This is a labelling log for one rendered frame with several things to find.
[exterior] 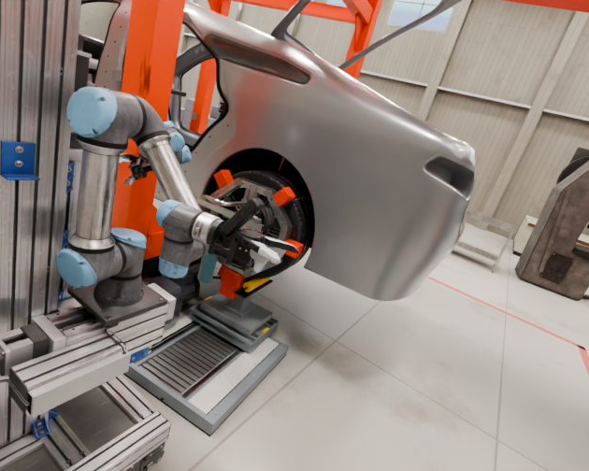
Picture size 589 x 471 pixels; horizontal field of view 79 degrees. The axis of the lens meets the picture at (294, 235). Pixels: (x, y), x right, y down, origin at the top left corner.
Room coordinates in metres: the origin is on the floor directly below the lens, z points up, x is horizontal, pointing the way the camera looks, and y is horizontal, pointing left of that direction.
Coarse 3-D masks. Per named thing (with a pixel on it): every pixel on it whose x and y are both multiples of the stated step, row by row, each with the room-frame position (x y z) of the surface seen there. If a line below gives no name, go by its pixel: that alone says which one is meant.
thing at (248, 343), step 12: (192, 312) 2.04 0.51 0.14; (204, 312) 2.07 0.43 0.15; (204, 324) 2.00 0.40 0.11; (216, 324) 1.97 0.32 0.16; (228, 324) 1.99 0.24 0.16; (264, 324) 2.12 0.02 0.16; (276, 324) 2.17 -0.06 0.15; (228, 336) 1.93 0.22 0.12; (240, 336) 1.90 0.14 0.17; (252, 336) 1.94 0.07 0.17; (264, 336) 2.02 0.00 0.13; (240, 348) 1.89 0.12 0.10; (252, 348) 1.90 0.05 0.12
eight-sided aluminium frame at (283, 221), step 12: (240, 180) 1.97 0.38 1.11; (216, 192) 2.02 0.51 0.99; (228, 192) 2.01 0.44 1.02; (264, 192) 1.91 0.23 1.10; (276, 192) 1.94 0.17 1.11; (216, 204) 2.06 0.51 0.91; (276, 204) 1.88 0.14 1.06; (216, 216) 2.07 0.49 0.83; (276, 216) 1.87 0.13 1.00; (288, 228) 1.85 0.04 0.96; (228, 264) 1.95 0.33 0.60; (276, 264) 1.84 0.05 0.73
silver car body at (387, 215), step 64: (128, 0) 2.74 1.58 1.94; (448, 0) 3.32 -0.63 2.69; (192, 64) 4.43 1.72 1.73; (256, 64) 2.16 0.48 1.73; (320, 64) 2.11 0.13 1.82; (256, 128) 2.07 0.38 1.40; (320, 128) 1.94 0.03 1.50; (384, 128) 1.83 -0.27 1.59; (320, 192) 1.90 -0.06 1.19; (384, 192) 1.79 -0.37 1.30; (448, 192) 1.73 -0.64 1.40; (320, 256) 1.86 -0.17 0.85; (384, 256) 1.75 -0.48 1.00
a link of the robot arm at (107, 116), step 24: (72, 96) 0.84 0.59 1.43; (96, 96) 0.83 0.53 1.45; (120, 96) 0.89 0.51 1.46; (72, 120) 0.83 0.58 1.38; (96, 120) 0.82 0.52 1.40; (120, 120) 0.87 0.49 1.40; (144, 120) 0.95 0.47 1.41; (96, 144) 0.84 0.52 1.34; (120, 144) 0.88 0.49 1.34; (96, 168) 0.85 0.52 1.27; (96, 192) 0.86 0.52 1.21; (96, 216) 0.86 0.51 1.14; (72, 240) 0.85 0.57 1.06; (96, 240) 0.86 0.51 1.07; (72, 264) 0.83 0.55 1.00; (96, 264) 0.85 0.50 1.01; (120, 264) 0.93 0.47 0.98
